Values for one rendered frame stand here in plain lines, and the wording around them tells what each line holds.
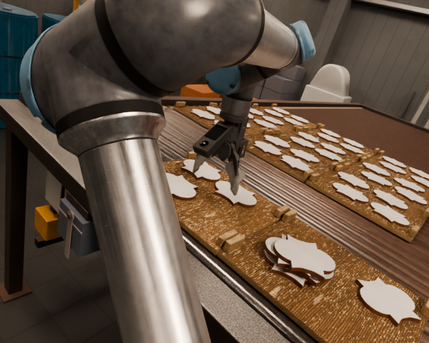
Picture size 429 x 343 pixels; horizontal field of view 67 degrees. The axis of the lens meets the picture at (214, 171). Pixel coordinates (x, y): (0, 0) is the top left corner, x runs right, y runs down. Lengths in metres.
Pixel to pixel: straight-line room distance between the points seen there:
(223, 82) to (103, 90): 0.39
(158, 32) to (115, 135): 0.10
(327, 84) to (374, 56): 1.08
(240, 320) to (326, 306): 0.20
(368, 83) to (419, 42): 0.91
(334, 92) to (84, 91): 5.45
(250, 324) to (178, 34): 0.53
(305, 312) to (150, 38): 0.59
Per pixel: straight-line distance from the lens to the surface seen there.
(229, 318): 0.67
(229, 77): 0.68
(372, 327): 0.80
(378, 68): 6.41
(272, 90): 5.92
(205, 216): 0.87
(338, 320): 0.76
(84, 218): 0.96
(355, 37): 6.58
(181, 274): 0.34
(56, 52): 0.36
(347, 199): 1.35
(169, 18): 0.30
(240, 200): 0.98
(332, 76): 5.72
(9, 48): 3.39
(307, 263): 0.78
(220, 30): 0.32
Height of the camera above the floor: 1.40
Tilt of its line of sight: 24 degrees down
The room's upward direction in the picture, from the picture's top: 17 degrees clockwise
